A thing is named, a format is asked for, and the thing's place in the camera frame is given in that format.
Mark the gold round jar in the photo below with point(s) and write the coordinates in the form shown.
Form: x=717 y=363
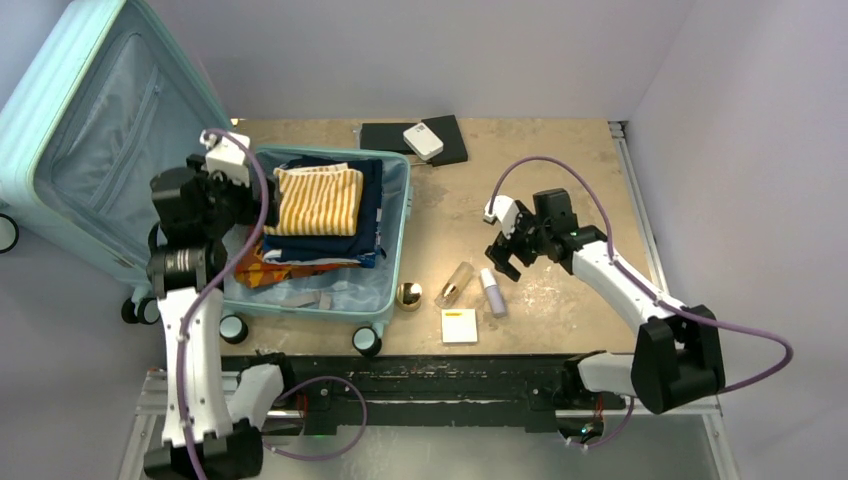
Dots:
x=409 y=296

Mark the white square box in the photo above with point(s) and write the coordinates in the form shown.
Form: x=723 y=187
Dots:
x=459 y=326

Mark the light blue open suitcase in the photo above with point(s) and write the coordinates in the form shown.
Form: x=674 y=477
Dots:
x=109 y=102

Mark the black metal base rail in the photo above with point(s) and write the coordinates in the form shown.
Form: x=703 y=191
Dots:
x=534 y=392

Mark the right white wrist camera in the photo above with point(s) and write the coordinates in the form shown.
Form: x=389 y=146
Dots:
x=504 y=210

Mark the white power bank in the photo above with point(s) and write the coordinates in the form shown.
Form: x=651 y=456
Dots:
x=424 y=143

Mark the clear gold perfume bottle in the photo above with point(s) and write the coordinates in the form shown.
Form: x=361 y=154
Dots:
x=455 y=285

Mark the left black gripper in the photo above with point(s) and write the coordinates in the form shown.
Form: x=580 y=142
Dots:
x=252 y=206

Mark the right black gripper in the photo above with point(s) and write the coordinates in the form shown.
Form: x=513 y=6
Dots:
x=524 y=219

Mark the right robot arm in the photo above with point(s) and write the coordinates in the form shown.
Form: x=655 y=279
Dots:
x=677 y=357

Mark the yellow striped garment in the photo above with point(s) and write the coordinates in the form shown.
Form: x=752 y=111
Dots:
x=320 y=201

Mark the orange camouflage garment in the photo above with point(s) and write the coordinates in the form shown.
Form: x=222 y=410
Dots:
x=252 y=272

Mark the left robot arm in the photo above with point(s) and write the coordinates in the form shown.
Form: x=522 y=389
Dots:
x=206 y=435

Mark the blue white patterned garment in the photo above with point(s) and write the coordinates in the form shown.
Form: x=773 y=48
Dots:
x=361 y=249

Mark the lavender cosmetic tube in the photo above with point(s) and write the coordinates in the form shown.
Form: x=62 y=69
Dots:
x=493 y=293

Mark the navy blue garment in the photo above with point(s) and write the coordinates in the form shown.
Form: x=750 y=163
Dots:
x=371 y=169

